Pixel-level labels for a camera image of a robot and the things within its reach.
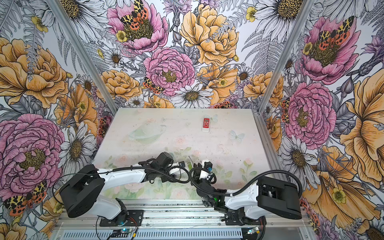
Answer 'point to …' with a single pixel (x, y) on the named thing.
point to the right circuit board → (255, 230)
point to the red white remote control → (206, 123)
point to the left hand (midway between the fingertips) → (170, 173)
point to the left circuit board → (126, 230)
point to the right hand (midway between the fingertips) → (195, 168)
